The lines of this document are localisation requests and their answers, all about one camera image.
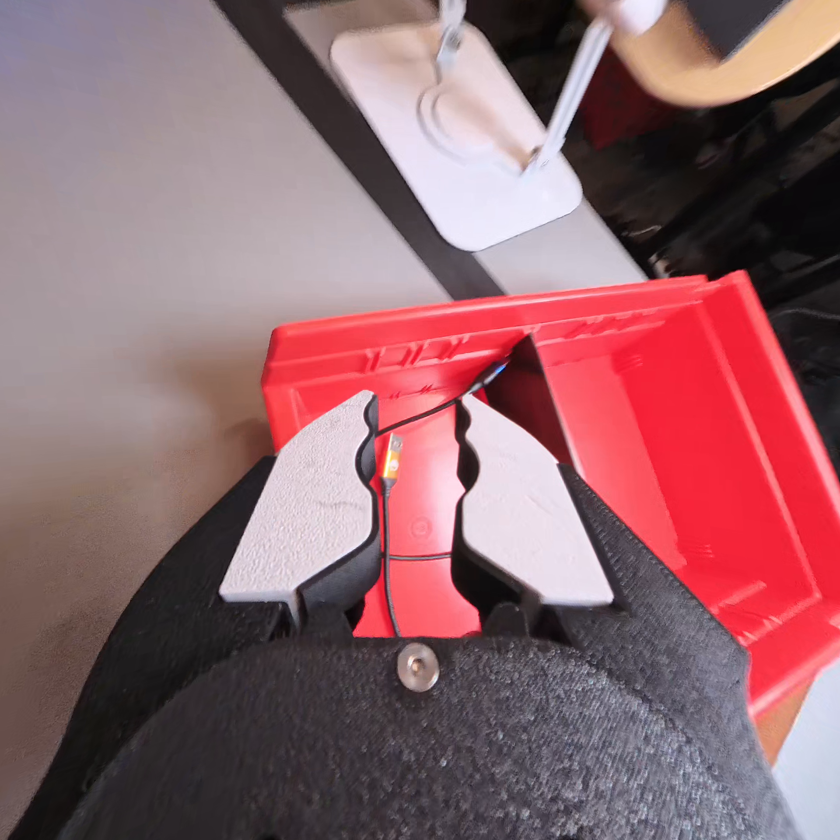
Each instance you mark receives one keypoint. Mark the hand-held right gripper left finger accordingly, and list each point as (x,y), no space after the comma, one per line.
(302,518)

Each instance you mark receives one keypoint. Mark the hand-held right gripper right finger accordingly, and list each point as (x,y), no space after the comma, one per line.
(531,525)

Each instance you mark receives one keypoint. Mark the red storage bin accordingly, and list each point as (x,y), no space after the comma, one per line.
(656,426)

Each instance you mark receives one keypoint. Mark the black bin divider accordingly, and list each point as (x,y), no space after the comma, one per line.
(525,358)

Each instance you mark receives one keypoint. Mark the white board stand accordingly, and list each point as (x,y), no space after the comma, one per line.
(479,197)

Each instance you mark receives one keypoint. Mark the red box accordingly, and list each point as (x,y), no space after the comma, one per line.
(617,105)

